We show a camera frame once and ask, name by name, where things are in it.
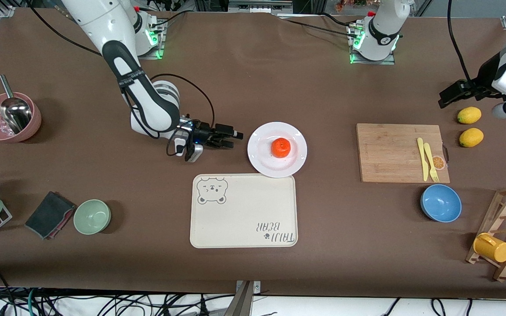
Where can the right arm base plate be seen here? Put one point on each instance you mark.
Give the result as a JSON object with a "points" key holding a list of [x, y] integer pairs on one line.
{"points": [[160, 48]]}

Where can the pale green bowl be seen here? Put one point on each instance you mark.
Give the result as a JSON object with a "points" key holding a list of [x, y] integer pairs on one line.
{"points": [[92, 217]]}

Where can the metal table clamp bracket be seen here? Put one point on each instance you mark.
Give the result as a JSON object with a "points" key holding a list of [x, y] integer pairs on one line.
{"points": [[244, 303]]}

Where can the white round plate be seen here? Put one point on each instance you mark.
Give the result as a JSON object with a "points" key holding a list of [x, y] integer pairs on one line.
{"points": [[262, 162]]}

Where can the cream bear print tray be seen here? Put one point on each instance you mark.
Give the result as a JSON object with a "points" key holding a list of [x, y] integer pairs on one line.
{"points": [[244, 210]]}

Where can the yellow lemon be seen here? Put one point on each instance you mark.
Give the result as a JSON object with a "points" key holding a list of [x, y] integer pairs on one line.
{"points": [[471, 137], [469, 115]]}

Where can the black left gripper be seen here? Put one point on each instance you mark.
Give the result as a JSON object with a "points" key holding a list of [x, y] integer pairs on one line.
{"points": [[482, 80]]}

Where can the blue bowl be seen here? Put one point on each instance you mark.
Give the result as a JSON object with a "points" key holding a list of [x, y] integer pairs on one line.
{"points": [[441, 203]]}

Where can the yellow plastic fork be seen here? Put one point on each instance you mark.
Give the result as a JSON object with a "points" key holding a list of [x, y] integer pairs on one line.
{"points": [[429, 158]]}

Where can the metal scoop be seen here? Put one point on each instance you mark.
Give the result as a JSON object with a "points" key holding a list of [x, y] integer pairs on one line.
{"points": [[16, 114]]}

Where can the yellow plastic knife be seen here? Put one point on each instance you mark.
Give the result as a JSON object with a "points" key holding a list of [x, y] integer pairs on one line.
{"points": [[423, 162]]}

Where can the yellow plastic mug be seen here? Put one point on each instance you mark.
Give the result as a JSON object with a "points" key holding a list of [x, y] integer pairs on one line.
{"points": [[494, 250]]}

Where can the orange mandarin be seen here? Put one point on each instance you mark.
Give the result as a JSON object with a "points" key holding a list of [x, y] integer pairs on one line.
{"points": [[280, 148]]}

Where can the bamboo cutting board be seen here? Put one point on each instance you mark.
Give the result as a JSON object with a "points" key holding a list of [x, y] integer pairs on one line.
{"points": [[389, 153]]}

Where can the toy orange slice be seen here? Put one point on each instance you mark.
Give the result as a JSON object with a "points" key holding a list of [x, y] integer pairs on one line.
{"points": [[439, 163]]}

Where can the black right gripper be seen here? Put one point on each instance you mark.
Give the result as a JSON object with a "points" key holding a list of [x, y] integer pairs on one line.
{"points": [[204, 134]]}

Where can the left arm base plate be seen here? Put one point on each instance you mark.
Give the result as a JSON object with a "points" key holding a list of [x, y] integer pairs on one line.
{"points": [[374, 62]]}

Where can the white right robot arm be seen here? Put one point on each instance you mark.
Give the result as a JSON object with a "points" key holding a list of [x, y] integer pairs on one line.
{"points": [[103, 22]]}

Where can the metal frame bar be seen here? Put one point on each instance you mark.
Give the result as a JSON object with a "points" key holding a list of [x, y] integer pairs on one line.
{"points": [[257, 6]]}

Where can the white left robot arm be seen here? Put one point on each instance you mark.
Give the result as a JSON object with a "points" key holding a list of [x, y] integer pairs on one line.
{"points": [[384, 26]]}

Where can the wooden peg drying rack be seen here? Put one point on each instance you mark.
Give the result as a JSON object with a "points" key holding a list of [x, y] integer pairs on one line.
{"points": [[494, 219]]}

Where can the dark folded cloth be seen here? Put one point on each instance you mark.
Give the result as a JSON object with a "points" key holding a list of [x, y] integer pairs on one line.
{"points": [[48, 215]]}

